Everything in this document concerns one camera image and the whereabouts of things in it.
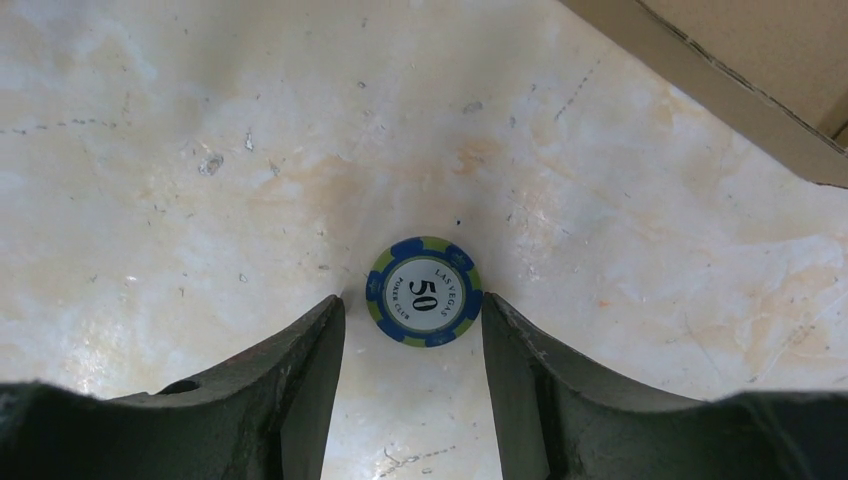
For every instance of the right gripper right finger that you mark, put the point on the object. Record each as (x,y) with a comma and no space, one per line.
(560,415)

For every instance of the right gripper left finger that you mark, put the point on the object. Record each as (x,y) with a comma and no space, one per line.
(264,413)

